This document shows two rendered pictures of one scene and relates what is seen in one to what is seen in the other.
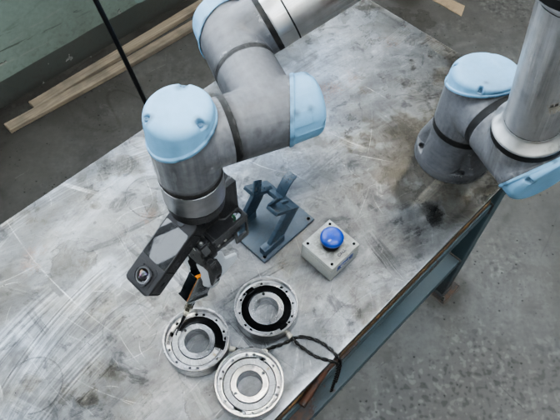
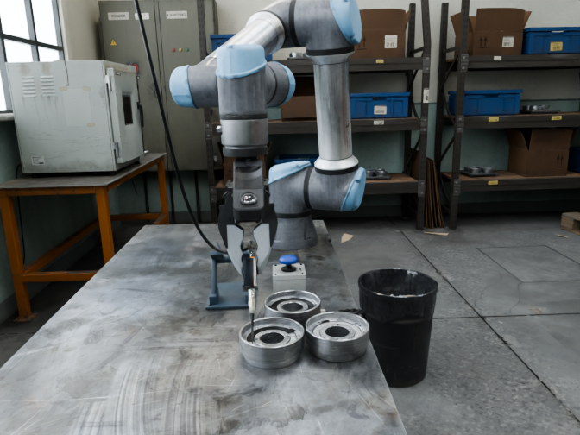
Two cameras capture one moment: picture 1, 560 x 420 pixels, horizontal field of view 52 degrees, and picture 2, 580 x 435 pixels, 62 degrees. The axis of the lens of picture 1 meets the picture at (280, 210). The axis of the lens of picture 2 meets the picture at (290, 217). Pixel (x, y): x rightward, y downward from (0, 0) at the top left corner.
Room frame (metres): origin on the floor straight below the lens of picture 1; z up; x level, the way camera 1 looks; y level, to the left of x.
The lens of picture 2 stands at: (-0.20, 0.62, 1.21)
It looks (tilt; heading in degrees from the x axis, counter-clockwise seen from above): 14 degrees down; 314
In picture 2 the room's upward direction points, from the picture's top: 1 degrees counter-clockwise
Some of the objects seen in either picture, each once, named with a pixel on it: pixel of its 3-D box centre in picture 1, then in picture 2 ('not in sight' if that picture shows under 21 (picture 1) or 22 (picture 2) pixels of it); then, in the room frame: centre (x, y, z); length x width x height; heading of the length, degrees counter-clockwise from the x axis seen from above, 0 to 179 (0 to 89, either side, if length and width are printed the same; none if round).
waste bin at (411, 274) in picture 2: not in sight; (395, 326); (0.83, -1.10, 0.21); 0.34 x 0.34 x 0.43
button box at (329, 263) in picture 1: (332, 247); (288, 277); (0.49, -0.09, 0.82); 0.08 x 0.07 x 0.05; 136
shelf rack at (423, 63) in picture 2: not in sight; (314, 119); (2.73, -2.76, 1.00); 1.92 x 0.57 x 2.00; 46
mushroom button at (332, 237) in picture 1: (331, 242); (288, 267); (0.49, -0.09, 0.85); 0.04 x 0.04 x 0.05
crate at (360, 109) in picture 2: not in sight; (375, 105); (2.35, -3.15, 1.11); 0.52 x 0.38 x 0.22; 46
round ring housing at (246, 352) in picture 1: (249, 385); (337, 336); (0.25, 0.04, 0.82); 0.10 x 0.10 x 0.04
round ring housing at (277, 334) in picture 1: (266, 310); (292, 311); (0.38, 0.02, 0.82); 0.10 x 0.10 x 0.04
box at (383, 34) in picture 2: not in sight; (375, 36); (2.34, -3.12, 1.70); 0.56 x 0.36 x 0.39; 41
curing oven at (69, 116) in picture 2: not in sight; (88, 118); (2.85, -0.75, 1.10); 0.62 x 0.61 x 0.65; 136
